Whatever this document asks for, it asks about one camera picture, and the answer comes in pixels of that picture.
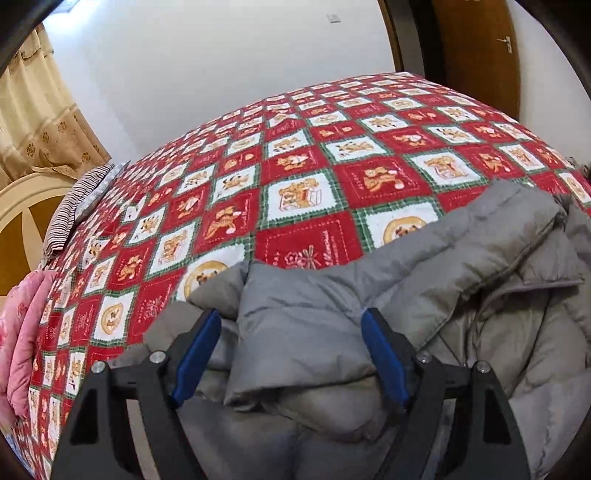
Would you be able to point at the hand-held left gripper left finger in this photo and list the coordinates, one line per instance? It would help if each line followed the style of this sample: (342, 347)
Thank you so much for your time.
(198, 355)

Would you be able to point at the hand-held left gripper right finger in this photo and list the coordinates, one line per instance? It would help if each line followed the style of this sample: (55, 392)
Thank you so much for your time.
(385, 355)

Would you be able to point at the grey puffer jacket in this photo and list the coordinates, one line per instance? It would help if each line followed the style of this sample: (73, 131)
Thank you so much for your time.
(314, 323)

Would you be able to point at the pink folded quilt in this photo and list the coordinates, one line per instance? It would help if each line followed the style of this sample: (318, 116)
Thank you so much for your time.
(23, 323)

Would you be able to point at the red printed blanket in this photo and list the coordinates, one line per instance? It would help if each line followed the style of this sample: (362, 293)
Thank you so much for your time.
(295, 194)

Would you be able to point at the striped pillow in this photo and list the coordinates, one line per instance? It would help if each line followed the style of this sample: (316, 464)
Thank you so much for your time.
(78, 203)

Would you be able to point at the cream wooden headboard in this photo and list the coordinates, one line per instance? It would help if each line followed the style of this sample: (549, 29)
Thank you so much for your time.
(18, 230)

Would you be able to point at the beige patterned curtain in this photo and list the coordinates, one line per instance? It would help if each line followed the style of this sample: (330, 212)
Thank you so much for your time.
(37, 115)

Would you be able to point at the brown wooden door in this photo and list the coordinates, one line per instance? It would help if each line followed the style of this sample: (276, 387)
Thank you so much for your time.
(471, 46)

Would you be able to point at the white wall switch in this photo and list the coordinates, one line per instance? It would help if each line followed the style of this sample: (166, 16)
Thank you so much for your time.
(333, 18)

